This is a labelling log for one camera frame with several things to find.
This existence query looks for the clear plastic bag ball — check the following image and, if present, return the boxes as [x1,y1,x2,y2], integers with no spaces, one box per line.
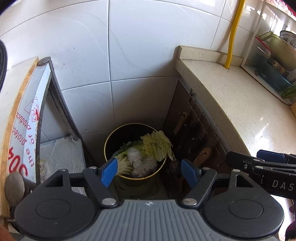
[127,147,158,178]

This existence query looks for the green cabbage leaves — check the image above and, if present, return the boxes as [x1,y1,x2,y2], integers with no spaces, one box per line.
[113,131,176,177]

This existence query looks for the black round trash bin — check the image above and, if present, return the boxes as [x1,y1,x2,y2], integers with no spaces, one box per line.
[104,122,168,183]

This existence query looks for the dark cabinet front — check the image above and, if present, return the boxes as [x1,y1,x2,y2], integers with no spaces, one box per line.
[162,81,230,200]

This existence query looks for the steel appliance with label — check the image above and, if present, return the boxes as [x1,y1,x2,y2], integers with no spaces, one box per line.
[1,57,86,218]

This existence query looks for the teal plastic basin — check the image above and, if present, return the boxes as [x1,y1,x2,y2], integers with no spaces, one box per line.
[256,55,292,93]

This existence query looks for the white corner shelf rack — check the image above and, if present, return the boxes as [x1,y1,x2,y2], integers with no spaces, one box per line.
[241,1,295,105]

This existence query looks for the green plastic colander pot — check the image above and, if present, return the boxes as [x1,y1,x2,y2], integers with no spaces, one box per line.
[258,31,295,71]

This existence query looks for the steel bowl with bag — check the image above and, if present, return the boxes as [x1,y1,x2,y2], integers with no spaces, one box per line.
[280,30,296,49]

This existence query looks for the yellow gas hose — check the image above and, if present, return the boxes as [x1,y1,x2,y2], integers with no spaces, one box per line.
[223,0,247,70]

